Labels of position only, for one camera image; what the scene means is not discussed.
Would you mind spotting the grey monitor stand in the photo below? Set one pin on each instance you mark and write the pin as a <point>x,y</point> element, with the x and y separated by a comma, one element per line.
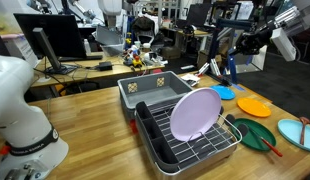
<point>46,46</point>

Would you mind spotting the grey background robot arm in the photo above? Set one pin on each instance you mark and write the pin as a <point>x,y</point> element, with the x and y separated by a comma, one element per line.
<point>83,11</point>

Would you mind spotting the brown wooden spoon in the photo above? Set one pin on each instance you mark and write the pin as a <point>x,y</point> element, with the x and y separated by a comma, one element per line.
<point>302,133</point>

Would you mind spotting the dark blue plate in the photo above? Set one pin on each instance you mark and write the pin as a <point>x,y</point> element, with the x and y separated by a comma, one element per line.
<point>232,66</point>

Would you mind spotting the red plastic piece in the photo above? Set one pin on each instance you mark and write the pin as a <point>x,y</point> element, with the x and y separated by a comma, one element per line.
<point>133,126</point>

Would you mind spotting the black blue camera stand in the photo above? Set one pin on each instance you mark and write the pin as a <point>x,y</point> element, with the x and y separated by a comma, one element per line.
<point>217,50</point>

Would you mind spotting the black computer monitor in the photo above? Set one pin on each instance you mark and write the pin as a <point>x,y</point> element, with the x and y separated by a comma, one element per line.
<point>61,33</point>

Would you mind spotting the white plastic bottle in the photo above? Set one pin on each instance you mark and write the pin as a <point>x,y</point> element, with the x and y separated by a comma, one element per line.
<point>87,46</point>

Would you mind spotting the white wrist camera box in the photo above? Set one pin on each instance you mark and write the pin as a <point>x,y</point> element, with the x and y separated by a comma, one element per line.
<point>284,45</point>

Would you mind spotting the white printed paper booklet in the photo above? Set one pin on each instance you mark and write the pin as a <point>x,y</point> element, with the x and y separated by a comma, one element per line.
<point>190,79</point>

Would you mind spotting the wooden background desk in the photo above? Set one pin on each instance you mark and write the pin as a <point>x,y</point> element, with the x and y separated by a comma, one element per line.
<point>185,33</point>

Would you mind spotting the white box purple lid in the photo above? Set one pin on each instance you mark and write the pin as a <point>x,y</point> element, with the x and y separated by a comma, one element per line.
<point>21,50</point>

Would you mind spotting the dark grey cutlery holder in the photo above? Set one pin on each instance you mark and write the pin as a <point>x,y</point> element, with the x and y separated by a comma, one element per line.
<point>163,155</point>

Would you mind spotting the lilac plate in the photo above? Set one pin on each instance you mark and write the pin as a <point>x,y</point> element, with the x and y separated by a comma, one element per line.
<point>195,113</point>

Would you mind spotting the light grey storage tub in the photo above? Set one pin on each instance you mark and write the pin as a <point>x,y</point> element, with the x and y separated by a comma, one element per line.
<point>110,41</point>

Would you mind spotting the blue tape strip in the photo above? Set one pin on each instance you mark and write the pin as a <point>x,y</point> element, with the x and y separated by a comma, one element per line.
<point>238,87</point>

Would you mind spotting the green plate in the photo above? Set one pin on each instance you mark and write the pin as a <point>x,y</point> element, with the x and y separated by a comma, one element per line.
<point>248,140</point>

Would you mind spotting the cardboard box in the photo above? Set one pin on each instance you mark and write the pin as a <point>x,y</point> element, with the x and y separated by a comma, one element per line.
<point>170,52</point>

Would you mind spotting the dark background monitor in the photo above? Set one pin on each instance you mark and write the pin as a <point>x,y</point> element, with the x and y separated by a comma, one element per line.
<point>198,15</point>

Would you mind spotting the black power adapter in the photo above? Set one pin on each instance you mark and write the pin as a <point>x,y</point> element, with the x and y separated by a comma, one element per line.
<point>105,65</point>

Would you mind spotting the orange plate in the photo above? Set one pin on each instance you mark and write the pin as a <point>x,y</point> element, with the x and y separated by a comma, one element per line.
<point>254,107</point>

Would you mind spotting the black rack cup holder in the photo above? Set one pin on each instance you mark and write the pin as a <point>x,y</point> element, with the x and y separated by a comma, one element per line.
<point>230,119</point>

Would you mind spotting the pale turquoise plate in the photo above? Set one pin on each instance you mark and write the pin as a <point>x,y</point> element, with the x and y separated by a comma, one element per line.
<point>291,131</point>

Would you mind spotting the sky blue plate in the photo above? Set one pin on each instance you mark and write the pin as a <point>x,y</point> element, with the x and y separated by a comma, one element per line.
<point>224,92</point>

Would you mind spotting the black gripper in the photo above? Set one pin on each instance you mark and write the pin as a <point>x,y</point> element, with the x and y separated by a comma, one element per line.
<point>256,41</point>

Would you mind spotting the grey plastic bin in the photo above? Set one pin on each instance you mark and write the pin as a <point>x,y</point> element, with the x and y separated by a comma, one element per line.
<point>151,95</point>

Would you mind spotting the white robot column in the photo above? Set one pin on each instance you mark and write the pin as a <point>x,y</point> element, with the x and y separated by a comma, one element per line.
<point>110,11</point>

